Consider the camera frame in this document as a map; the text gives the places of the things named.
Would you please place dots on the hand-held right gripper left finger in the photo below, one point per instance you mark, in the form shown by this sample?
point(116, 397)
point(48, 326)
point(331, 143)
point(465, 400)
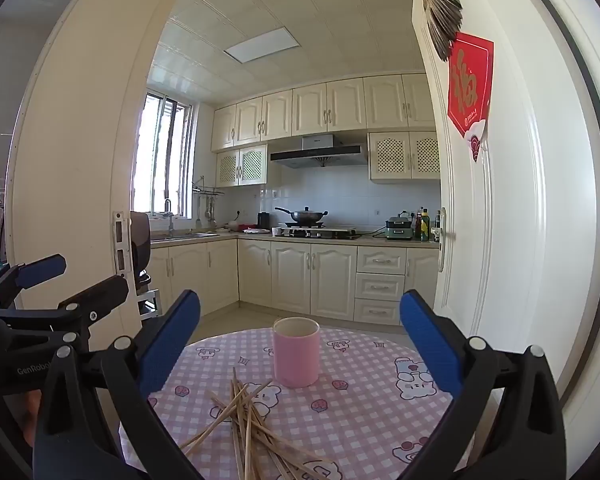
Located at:
point(170, 345)

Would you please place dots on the white door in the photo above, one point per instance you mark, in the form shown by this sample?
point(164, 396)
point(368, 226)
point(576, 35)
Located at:
point(530, 260)

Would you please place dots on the pile of wooden chopsticks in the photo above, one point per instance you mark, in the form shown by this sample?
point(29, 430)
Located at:
point(247, 422)

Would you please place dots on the green countertop appliance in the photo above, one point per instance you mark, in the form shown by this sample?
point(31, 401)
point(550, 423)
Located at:
point(398, 229)

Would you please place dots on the wall utensil rack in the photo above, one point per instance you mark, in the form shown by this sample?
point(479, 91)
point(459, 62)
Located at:
point(207, 192)

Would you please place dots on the pink cup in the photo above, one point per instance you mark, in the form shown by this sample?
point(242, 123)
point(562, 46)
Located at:
point(295, 360)

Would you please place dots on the ceiling light panel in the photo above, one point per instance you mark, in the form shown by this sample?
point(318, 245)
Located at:
point(260, 46)

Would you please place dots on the wok with lid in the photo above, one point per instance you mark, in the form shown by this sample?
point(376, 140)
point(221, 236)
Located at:
point(305, 217)

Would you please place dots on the kitchen sink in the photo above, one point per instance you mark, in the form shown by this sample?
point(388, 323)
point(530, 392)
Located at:
point(185, 235)

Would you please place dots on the dark sauce bottle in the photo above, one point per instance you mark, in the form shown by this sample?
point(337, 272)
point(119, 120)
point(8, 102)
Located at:
point(437, 227)

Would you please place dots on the brown sauce bottle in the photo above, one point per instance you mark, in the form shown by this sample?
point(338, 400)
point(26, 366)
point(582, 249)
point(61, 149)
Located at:
point(418, 229)

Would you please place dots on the brown feather fan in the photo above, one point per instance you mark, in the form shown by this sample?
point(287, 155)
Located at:
point(442, 20)

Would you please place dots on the cream lattice door cabinet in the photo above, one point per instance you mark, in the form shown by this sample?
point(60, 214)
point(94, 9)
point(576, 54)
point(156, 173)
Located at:
point(405, 156)
point(242, 166)

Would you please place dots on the black kettle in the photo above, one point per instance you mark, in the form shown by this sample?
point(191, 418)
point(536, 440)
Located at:
point(263, 221)

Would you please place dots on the cream cabinet drawer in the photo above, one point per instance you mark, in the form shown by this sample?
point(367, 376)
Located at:
point(377, 312)
point(380, 260)
point(380, 287)

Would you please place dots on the kitchen window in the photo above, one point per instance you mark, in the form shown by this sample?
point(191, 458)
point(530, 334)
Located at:
point(162, 160)

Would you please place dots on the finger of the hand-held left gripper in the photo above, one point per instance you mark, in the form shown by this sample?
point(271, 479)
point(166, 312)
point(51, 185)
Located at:
point(105, 292)
point(40, 269)

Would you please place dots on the person's left hand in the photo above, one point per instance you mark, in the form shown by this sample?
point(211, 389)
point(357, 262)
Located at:
point(30, 415)

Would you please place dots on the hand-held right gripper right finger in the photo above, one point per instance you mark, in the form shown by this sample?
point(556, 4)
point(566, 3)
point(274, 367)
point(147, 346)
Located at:
point(430, 345)

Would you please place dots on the pink checked tablecloth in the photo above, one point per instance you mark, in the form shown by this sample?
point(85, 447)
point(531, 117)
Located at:
point(355, 410)

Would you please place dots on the metal door strike plate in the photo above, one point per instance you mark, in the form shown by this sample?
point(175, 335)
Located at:
point(121, 240)

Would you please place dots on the metal faucet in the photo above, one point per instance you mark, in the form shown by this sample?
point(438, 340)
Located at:
point(169, 220)

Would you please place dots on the metal storage trolley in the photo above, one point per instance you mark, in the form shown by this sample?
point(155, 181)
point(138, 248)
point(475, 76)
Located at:
point(150, 300)

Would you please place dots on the cream upper kitchen cabinets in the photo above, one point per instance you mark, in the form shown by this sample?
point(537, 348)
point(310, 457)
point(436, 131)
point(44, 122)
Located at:
point(330, 107)

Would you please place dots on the red door poster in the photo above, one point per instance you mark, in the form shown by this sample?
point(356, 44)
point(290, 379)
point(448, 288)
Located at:
point(470, 85)

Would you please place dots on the green bottle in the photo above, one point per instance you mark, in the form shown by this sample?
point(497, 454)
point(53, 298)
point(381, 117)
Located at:
point(425, 227)

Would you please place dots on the gas stove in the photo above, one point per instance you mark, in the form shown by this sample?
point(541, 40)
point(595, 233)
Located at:
point(325, 233)

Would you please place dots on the range hood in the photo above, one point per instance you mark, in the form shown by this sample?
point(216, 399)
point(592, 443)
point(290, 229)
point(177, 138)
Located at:
point(320, 152)

